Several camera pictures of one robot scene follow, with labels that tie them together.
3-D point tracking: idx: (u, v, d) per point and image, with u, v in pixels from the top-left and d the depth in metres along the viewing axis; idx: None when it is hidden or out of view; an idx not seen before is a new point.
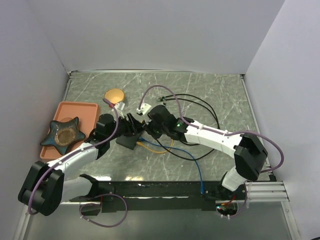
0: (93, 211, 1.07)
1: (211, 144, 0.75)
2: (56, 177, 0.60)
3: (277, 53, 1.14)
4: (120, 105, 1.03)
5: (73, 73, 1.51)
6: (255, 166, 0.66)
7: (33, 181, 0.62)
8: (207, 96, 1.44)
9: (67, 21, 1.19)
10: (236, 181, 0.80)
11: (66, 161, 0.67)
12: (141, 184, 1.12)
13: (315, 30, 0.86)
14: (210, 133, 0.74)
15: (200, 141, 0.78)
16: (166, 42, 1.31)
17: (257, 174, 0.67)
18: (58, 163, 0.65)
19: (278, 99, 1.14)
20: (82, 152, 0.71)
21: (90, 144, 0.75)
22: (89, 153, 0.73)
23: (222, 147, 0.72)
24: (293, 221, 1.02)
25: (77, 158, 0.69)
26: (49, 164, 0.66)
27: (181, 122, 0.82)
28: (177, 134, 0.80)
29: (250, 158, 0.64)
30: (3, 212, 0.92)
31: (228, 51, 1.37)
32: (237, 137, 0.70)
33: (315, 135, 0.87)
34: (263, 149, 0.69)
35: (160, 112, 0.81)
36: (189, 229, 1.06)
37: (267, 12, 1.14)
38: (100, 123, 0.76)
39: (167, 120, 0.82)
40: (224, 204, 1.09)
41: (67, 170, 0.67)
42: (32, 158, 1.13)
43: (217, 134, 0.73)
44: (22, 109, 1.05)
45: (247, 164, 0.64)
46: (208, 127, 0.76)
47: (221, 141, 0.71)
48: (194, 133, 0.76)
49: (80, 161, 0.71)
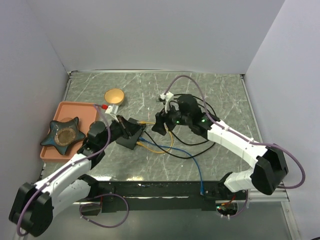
0: (93, 211, 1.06)
1: (232, 148, 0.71)
2: (42, 200, 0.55)
3: (277, 53, 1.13)
4: (113, 107, 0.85)
5: (73, 73, 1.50)
6: (274, 181, 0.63)
7: (21, 204, 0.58)
8: (207, 96, 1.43)
9: (67, 21, 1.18)
10: (242, 185, 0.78)
11: (54, 181, 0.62)
12: (141, 184, 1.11)
13: (315, 30, 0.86)
14: (235, 137, 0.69)
15: (221, 142, 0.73)
16: (166, 42, 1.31)
17: (272, 189, 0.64)
18: (46, 184, 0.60)
19: (279, 99, 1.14)
20: (73, 167, 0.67)
21: (83, 156, 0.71)
22: (81, 167, 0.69)
23: (244, 154, 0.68)
24: (293, 222, 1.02)
25: (67, 174, 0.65)
26: (36, 184, 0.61)
27: (205, 118, 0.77)
28: (199, 130, 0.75)
29: (271, 172, 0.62)
30: (3, 212, 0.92)
31: (228, 50, 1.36)
32: (262, 147, 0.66)
33: (315, 135, 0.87)
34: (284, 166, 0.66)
35: (190, 102, 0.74)
36: (189, 229, 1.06)
37: (267, 12, 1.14)
38: (91, 133, 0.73)
39: (194, 111, 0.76)
40: (224, 204, 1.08)
41: (56, 190, 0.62)
42: (31, 158, 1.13)
43: (242, 140, 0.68)
44: (22, 109, 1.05)
45: (266, 178, 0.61)
46: (234, 130, 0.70)
47: (244, 148, 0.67)
48: (217, 133, 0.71)
49: (71, 177, 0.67)
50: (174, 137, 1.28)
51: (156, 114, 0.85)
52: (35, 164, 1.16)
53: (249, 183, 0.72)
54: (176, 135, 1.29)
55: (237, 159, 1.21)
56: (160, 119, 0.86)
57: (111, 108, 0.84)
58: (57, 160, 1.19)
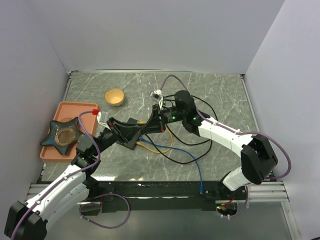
0: (93, 211, 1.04)
1: (221, 141, 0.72)
2: (33, 220, 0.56)
3: (277, 53, 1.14)
4: (103, 115, 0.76)
5: (73, 73, 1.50)
6: (261, 169, 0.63)
7: (14, 222, 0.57)
8: (207, 96, 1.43)
9: (67, 21, 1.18)
10: (238, 181, 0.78)
11: (45, 198, 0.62)
12: (141, 184, 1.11)
13: (315, 30, 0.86)
14: (223, 130, 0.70)
15: (212, 137, 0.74)
16: (166, 42, 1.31)
17: (261, 178, 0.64)
18: (36, 203, 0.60)
19: (279, 99, 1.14)
20: (65, 181, 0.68)
21: (77, 169, 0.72)
22: (74, 179, 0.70)
23: (232, 145, 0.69)
24: (293, 221, 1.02)
25: (59, 190, 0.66)
26: (27, 204, 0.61)
27: (197, 116, 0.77)
28: (191, 127, 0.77)
29: (257, 159, 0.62)
30: (3, 212, 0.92)
31: (227, 51, 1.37)
32: (248, 137, 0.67)
33: (316, 135, 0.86)
34: (273, 155, 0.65)
35: (187, 101, 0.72)
36: (189, 229, 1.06)
37: (267, 12, 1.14)
38: (81, 146, 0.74)
39: (190, 110, 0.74)
40: (224, 204, 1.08)
41: (48, 207, 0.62)
42: (32, 158, 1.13)
43: (229, 131, 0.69)
44: (22, 109, 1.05)
45: (252, 165, 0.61)
46: (223, 124, 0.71)
47: (230, 139, 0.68)
48: (206, 128, 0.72)
49: (63, 191, 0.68)
50: (174, 137, 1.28)
51: (154, 107, 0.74)
52: (35, 164, 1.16)
53: (243, 177, 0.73)
54: (176, 135, 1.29)
55: (237, 159, 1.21)
56: (158, 115, 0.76)
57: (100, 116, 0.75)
58: (57, 160, 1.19)
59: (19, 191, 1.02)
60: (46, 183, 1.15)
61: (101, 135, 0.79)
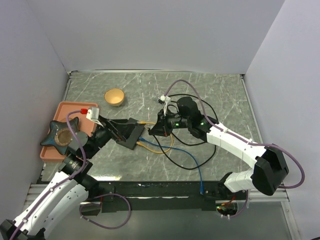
0: (93, 211, 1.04)
1: (231, 149, 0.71)
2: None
3: (277, 53, 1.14)
4: (94, 111, 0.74)
5: (73, 73, 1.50)
6: (274, 181, 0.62)
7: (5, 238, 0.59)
8: (207, 96, 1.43)
9: (67, 21, 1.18)
10: (242, 185, 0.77)
11: (32, 215, 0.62)
12: (141, 184, 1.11)
13: (315, 30, 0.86)
14: (234, 139, 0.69)
15: (220, 144, 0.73)
16: (166, 43, 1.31)
17: (273, 190, 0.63)
18: (23, 222, 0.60)
19: (279, 99, 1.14)
20: (53, 192, 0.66)
21: (65, 176, 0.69)
22: (62, 189, 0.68)
23: (243, 155, 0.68)
24: (293, 221, 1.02)
25: (46, 204, 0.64)
26: (16, 221, 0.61)
27: (205, 121, 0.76)
28: (198, 132, 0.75)
29: (271, 171, 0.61)
30: (3, 212, 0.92)
31: (227, 50, 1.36)
32: (260, 148, 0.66)
33: (315, 135, 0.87)
34: (285, 166, 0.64)
35: (190, 106, 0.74)
36: (189, 229, 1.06)
37: (267, 12, 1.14)
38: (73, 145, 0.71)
39: (194, 115, 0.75)
40: (224, 204, 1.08)
41: (37, 222, 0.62)
42: (32, 158, 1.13)
43: (241, 141, 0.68)
44: (22, 109, 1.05)
45: (266, 178, 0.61)
46: (233, 131, 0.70)
47: (243, 149, 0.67)
48: (216, 135, 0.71)
49: (53, 202, 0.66)
50: (174, 137, 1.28)
51: (159, 112, 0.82)
52: (35, 164, 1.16)
53: (249, 184, 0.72)
54: (176, 135, 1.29)
55: (237, 159, 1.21)
56: (162, 120, 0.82)
57: (90, 113, 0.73)
58: (57, 160, 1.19)
59: (19, 192, 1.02)
60: (46, 183, 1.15)
61: (94, 134, 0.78)
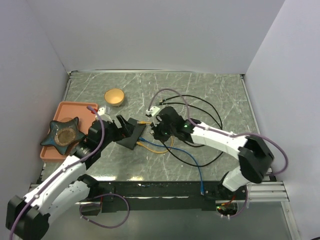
0: (92, 211, 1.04)
1: (216, 146, 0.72)
2: (33, 215, 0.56)
3: (277, 53, 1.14)
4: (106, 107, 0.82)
5: (73, 73, 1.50)
6: (260, 169, 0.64)
7: (13, 216, 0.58)
8: (207, 96, 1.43)
9: (68, 21, 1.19)
10: (238, 182, 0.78)
11: (44, 192, 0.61)
12: (141, 184, 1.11)
13: (314, 30, 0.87)
14: (216, 134, 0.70)
15: (206, 142, 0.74)
16: (166, 43, 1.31)
17: (261, 177, 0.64)
18: (34, 198, 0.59)
19: (279, 99, 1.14)
20: (65, 173, 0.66)
21: (76, 159, 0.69)
22: (74, 171, 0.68)
23: (227, 149, 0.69)
24: (293, 222, 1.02)
25: (58, 182, 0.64)
26: (26, 197, 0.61)
27: (188, 123, 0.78)
28: (184, 135, 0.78)
29: (254, 159, 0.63)
30: (3, 212, 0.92)
31: (227, 51, 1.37)
32: (242, 138, 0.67)
33: (315, 135, 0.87)
34: (268, 152, 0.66)
35: (169, 113, 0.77)
36: (189, 230, 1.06)
37: (266, 13, 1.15)
38: (92, 128, 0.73)
39: (176, 121, 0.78)
40: (224, 204, 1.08)
41: (48, 200, 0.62)
42: (32, 158, 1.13)
43: (223, 135, 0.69)
44: (22, 109, 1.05)
45: (251, 166, 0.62)
46: (215, 128, 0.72)
47: (225, 142, 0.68)
48: (199, 134, 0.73)
49: (64, 183, 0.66)
50: (174, 137, 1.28)
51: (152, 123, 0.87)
52: (35, 164, 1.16)
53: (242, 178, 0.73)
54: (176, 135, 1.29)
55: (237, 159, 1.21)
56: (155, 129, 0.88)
57: (104, 109, 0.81)
58: (57, 160, 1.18)
59: (19, 192, 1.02)
60: None
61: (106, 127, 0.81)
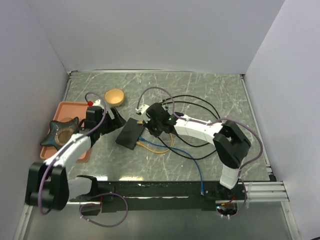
0: (93, 211, 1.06)
1: (197, 135, 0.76)
2: (58, 172, 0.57)
3: (277, 53, 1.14)
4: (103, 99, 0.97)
5: (73, 73, 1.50)
6: (235, 152, 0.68)
7: (36, 182, 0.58)
8: (207, 96, 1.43)
9: (68, 21, 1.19)
10: (228, 176, 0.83)
11: (62, 155, 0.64)
12: (141, 184, 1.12)
13: (315, 30, 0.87)
14: (196, 124, 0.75)
15: (187, 132, 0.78)
16: (166, 43, 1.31)
17: (237, 161, 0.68)
18: (56, 159, 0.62)
19: (279, 99, 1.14)
20: (75, 143, 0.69)
21: (81, 134, 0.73)
22: (83, 142, 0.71)
23: (206, 136, 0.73)
24: (293, 222, 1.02)
25: (72, 149, 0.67)
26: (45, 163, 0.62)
27: (172, 116, 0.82)
28: (168, 128, 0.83)
29: (229, 143, 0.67)
30: (3, 212, 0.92)
31: (227, 51, 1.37)
32: (218, 125, 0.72)
33: (315, 135, 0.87)
34: (244, 138, 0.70)
35: (154, 107, 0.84)
36: (189, 230, 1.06)
37: (266, 13, 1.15)
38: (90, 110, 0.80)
39: (161, 115, 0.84)
40: (224, 204, 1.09)
41: (67, 163, 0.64)
42: (32, 158, 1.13)
43: (201, 124, 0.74)
44: (22, 109, 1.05)
45: (225, 150, 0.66)
46: (195, 119, 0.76)
47: (203, 130, 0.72)
48: (181, 125, 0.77)
49: (76, 152, 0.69)
50: (174, 137, 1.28)
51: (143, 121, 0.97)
52: None
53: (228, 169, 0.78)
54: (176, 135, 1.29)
55: None
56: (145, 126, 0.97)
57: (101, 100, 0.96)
58: None
59: (19, 192, 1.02)
60: None
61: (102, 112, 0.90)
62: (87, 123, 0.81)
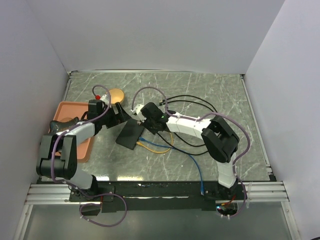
0: (92, 211, 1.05)
1: (188, 131, 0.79)
2: (70, 137, 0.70)
3: (277, 53, 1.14)
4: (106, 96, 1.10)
5: (73, 73, 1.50)
6: (223, 146, 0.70)
7: (48, 148, 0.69)
8: (207, 96, 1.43)
9: (67, 21, 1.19)
10: (223, 172, 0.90)
11: (72, 130, 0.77)
12: (141, 184, 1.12)
13: (314, 30, 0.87)
14: (186, 120, 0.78)
15: (179, 129, 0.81)
16: (166, 43, 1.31)
17: (225, 155, 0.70)
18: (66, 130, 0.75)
19: (278, 98, 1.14)
20: (82, 125, 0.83)
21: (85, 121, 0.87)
22: (88, 126, 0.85)
23: (195, 132, 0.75)
24: (293, 222, 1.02)
25: (79, 128, 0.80)
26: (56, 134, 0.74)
27: (165, 114, 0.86)
28: (161, 125, 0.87)
29: (217, 137, 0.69)
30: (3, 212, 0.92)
31: (227, 51, 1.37)
32: (207, 122, 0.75)
33: (315, 134, 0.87)
34: (232, 134, 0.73)
35: (147, 106, 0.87)
36: (189, 229, 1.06)
37: (266, 13, 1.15)
38: (91, 102, 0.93)
39: (155, 114, 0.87)
40: (224, 204, 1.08)
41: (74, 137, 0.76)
42: (32, 158, 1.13)
43: (191, 120, 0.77)
44: (22, 109, 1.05)
45: (213, 144, 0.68)
46: (186, 116, 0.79)
47: (193, 126, 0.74)
48: (172, 122, 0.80)
49: (81, 133, 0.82)
50: (174, 137, 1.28)
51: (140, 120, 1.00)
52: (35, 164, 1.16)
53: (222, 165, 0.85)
54: (176, 135, 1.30)
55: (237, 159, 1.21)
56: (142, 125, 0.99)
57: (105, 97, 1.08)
58: None
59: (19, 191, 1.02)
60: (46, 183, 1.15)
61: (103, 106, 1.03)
62: (90, 114, 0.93)
